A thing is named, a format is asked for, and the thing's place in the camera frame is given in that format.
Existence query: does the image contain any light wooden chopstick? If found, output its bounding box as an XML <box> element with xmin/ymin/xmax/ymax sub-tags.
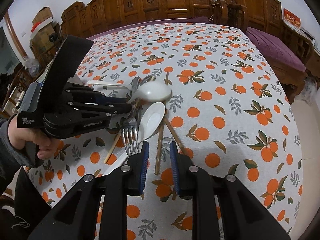
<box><xmin>104</xmin><ymin>131</ymin><xmax>121</xmax><ymax>164</ymax></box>

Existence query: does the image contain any metal fork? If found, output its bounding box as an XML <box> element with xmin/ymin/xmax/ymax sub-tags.
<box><xmin>121</xmin><ymin>118</ymin><xmax>139</xmax><ymax>156</ymax></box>

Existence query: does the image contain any white ceramic spoon upturned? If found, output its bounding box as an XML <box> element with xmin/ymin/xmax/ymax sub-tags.
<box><xmin>103</xmin><ymin>102</ymin><xmax>165</xmax><ymax>176</ymax></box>

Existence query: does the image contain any metal spoon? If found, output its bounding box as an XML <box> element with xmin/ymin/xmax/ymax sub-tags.
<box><xmin>129</xmin><ymin>75</ymin><xmax>155</xmax><ymax>121</ymax></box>

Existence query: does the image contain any white ceramic spoon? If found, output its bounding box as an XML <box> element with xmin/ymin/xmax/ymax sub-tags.
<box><xmin>132</xmin><ymin>81</ymin><xmax>172</xmax><ymax>102</ymax></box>

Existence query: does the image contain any white plastic fork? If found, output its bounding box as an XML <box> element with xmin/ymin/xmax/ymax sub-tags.
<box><xmin>87</xmin><ymin>80</ymin><xmax>131</xmax><ymax>90</ymax></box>

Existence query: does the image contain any grey sleeve forearm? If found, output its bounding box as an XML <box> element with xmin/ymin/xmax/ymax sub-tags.
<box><xmin>0</xmin><ymin>115</ymin><xmax>39</xmax><ymax>195</ymax></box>

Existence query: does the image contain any left hand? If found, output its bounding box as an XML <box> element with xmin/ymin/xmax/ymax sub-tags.
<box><xmin>8</xmin><ymin>116</ymin><xmax>60</xmax><ymax>160</ymax></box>

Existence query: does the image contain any dark wooden chopstick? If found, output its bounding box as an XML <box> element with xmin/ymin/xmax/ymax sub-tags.
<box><xmin>154</xmin><ymin>121</ymin><xmax>164</xmax><ymax>176</ymax></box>
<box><xmin>164</xmin><ymin>117</ymin><xmax>188</xmax><ymax>155</ymax></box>

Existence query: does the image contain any cardboard boxes stack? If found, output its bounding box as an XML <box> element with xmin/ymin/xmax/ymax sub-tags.
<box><xmin>29</xmin><ymin>7</ymin><xmax>61</xmax><ymax>63</ymax></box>

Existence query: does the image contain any orange print tablecloth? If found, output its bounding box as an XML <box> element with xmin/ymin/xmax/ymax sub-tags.
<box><xmin>28</xmin><ymin>23</ymin><xmax>303</xmax><ymax>239</ymax></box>

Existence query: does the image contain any carved wooden bench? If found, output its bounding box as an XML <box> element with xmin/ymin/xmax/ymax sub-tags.
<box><xmin>61</xmin><ymin>0</ymin><xmax>283</xmax><ymax>37</ymax></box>

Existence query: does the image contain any wooden armchair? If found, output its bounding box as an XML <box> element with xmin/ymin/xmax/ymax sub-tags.
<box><xmin>209</xmin><ymin>0</ymin><xmax>249</xmax><ymax>33</ymax></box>

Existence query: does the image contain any red sign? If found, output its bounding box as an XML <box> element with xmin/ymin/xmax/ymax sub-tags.
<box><xmin>283</xmin><ymin>8</ymin><xmax>301</xmax><ymax>29</ymax></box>

